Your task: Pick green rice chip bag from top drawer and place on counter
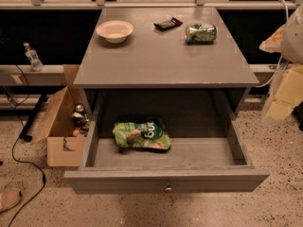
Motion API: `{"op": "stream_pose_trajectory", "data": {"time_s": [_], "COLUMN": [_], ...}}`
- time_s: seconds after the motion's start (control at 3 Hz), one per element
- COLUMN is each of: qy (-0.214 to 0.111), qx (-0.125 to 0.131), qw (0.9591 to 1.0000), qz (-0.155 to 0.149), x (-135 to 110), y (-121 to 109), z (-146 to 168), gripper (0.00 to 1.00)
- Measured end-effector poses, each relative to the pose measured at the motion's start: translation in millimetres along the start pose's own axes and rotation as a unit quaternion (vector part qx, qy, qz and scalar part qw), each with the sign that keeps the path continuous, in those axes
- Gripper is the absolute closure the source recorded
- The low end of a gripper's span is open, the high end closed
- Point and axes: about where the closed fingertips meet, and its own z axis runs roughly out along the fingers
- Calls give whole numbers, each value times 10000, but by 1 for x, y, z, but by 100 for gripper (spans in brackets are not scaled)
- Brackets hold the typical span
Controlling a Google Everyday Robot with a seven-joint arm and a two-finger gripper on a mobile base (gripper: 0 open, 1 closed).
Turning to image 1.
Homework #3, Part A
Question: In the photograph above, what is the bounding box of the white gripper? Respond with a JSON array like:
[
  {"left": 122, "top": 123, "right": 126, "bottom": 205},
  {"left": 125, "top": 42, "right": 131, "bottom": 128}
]
[{"left": 259, "top": 5, "right": 303, "bottom": 122}]

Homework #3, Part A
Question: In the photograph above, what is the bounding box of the green rice chip bag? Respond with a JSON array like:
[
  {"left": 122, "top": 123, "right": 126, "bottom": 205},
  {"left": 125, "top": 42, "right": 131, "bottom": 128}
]
[{"left": 113, "top": 119, "right": 171, "bottom": 150}]

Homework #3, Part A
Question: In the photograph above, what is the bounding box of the silver green foil bag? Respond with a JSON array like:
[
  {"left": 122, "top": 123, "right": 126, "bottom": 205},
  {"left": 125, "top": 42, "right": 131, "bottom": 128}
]
[{"left": 185, "top": 24, "right": 218, "bottom": 44}]

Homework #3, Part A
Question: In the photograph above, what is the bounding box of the grey cabinet counter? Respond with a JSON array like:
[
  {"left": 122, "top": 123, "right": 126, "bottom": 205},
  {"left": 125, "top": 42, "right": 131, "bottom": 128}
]
[{"left": 73, "top": 7, "right": 260, "bottom": 118}]

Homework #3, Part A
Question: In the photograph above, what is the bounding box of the grey open drawer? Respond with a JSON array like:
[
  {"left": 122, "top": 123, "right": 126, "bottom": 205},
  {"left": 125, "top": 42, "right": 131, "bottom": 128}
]
[{"left": 64, "top": 89, "right": 269, "bottom": 194}]

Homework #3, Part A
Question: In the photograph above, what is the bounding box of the metal drawer knob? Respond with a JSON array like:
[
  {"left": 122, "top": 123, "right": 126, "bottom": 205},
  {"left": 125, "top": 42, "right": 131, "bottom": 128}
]
[{"left": 165, "top": 185, "right": 172, "bottom": 193}]

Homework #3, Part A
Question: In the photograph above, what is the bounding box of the grey side ledge right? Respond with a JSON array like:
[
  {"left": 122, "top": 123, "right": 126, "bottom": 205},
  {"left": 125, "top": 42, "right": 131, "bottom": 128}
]
[{"left": 250, "top": 64, "right": 284, "bottom": 88}]

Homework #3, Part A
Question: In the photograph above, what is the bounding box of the grey side ledge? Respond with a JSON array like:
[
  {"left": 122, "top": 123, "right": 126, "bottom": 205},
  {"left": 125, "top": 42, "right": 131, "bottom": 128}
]
[
  {"left": 250, "top": 64, "right": 284, "bottom": 88},
  {"left": 0, "top": 64, "right": 80, "bottom": 86}
]

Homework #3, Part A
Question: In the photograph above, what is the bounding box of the black snack bar wrapper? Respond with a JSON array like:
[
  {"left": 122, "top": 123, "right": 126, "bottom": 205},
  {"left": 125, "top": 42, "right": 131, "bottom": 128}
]
[{"left": 153, "top": 17, "right": 183, "bottom": 32}]

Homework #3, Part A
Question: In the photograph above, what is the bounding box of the white bowl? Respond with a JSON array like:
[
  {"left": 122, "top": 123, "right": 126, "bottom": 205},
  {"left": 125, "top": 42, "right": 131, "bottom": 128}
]
[{"left": 96, "top": 21, "right": 134, "bottom": 44}]

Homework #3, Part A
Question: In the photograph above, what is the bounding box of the silver bottle in box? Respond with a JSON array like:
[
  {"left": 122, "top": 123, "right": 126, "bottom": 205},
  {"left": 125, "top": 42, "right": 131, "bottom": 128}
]
[{"left": 72, "top": 104, "right": 88, "bottom": 127}]

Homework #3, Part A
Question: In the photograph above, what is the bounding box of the orange ball in box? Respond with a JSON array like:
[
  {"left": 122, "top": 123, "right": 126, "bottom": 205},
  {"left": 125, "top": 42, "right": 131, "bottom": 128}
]
[{"left": 72, "top": 130, "right": 80, "bottom": 137}]

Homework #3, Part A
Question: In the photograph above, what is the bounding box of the cardboard box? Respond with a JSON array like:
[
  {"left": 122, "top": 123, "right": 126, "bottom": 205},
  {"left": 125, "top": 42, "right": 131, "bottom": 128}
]
[{"left": 30, "top": 63, "right": 90, "bottom": 168}]

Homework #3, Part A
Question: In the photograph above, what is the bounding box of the clear plastic water bottle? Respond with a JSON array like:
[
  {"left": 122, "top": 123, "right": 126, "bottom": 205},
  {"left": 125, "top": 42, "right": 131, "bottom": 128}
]
[{"left": 24, "top": 43, "right": 43, "bottom": 72}]

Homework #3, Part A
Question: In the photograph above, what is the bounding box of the black table leg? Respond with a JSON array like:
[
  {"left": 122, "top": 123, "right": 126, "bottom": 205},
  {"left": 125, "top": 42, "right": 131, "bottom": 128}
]
[{"left": 19, "top": 94, "right": 46, "bottom": 142}]

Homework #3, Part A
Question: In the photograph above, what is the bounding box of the grey side ledge left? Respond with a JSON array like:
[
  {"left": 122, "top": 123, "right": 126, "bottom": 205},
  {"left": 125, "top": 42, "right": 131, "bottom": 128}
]
[{"left": 0, "top": 64, "right": 80, "bottom": 86}]

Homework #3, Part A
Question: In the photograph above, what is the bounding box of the beige shoe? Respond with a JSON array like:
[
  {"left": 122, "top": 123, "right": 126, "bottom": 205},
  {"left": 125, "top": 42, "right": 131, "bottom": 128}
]
[{"left": 0, "top": 188, "right": 22, "bottom": 213}]

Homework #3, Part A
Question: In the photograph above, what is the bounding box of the black floor cable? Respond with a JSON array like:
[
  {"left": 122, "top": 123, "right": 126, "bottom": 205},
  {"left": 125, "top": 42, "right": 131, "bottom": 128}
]
[{"left": 0, "top": 38, "right": 47, "bottom": 227}]

